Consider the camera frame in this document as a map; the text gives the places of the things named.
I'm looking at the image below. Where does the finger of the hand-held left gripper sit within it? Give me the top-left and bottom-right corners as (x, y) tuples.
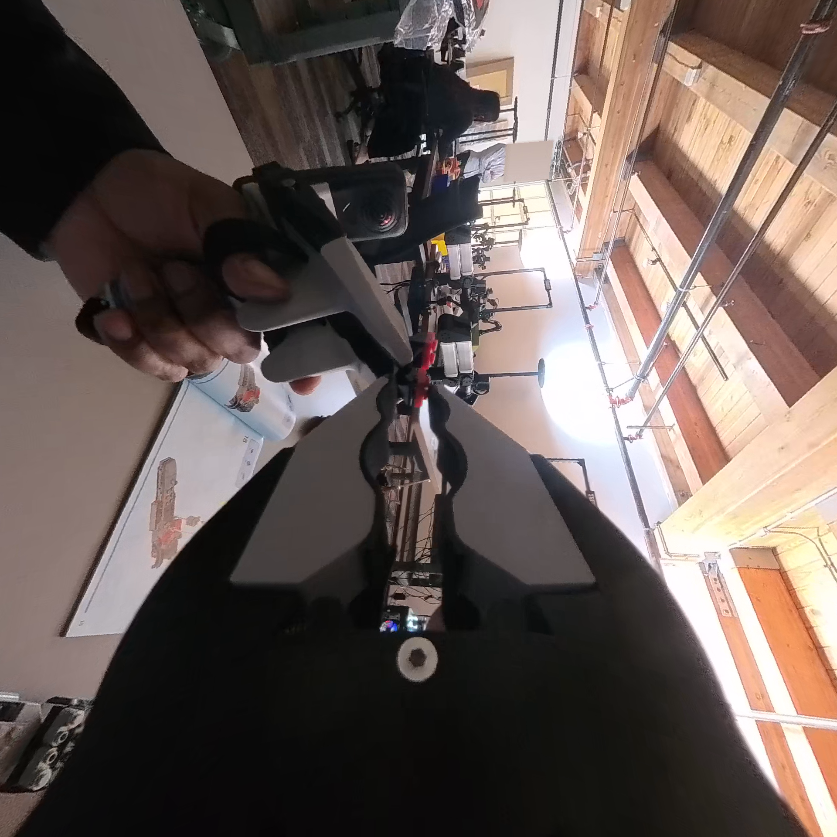
(261, 327), (359, 385)
(237, 234), (417, 366)

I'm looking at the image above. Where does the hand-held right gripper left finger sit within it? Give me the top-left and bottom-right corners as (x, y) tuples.
(229, 376), (401, 612)

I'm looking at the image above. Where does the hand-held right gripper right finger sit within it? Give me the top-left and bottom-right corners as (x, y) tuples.
(432, 386), (598, 622)

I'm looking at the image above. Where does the black and red brick piece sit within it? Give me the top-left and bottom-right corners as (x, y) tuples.
(391, 330), (439, 414)

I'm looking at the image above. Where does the person's left forearm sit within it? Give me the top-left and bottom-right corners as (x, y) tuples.
(0, 0), (167, 260)

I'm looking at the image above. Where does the grey desk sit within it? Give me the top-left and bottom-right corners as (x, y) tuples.
(0, 0), (367, 704)

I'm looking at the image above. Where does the person's left hand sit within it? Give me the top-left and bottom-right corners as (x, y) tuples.
(42, 151), (324, 397)

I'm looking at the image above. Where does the brick instruction booklet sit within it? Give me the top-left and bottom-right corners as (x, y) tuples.
(61, 359), (299, 639)

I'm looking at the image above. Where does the black floor stand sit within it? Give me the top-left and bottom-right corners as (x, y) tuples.
(480, 359), (548, 391)

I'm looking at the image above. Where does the cardboard panel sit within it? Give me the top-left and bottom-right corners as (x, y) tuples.
(468, 58), (516, 99)

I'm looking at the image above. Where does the clear plastic wrapped bundle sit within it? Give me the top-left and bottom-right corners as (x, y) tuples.
(394, 0), (461, 51)

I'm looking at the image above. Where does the black wheeled cart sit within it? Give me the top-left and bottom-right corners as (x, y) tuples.
(0, 694), (92, 793)

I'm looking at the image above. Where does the metal ceiling pipe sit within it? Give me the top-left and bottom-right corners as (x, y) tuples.
(608, 0), (837, 410)

